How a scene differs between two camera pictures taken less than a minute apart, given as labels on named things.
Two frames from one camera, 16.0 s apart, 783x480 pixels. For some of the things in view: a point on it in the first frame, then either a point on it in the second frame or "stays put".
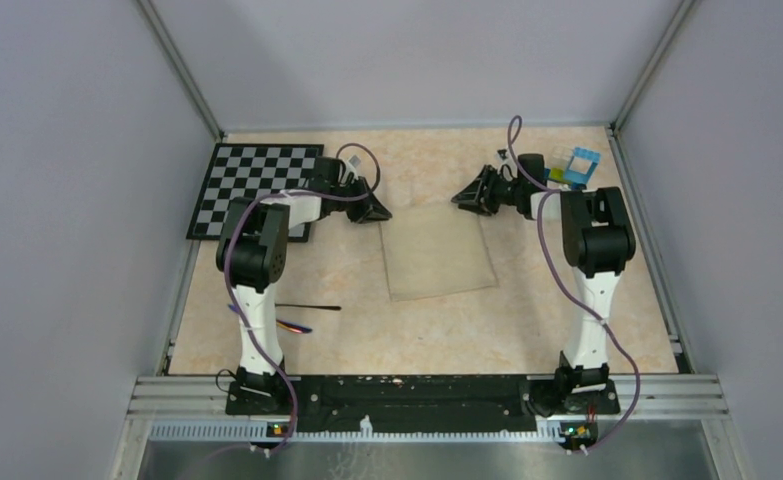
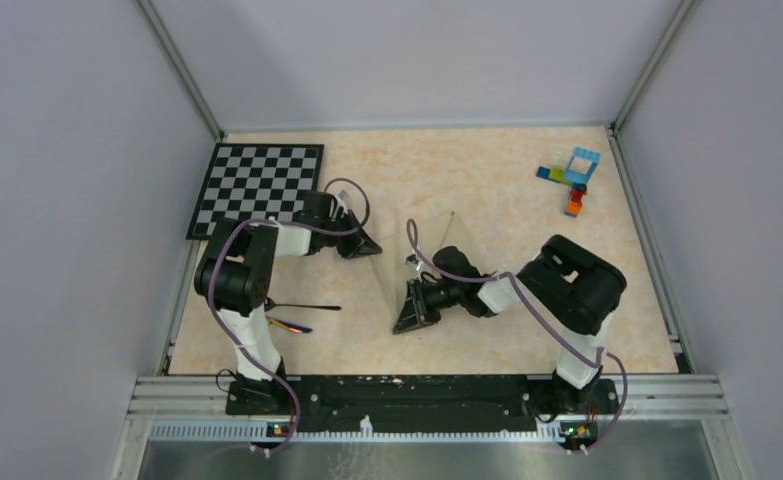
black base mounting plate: (479, 404) stays put
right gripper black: (475, 197) to (416, 311)
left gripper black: (364, 214) to (354, 242)
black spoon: (332, 308) stays put
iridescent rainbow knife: (290, 326) stays put
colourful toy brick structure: (577, 180) stays put
